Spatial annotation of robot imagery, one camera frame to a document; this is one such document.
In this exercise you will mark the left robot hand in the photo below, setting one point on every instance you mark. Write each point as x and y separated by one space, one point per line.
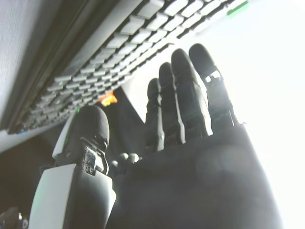
190 186

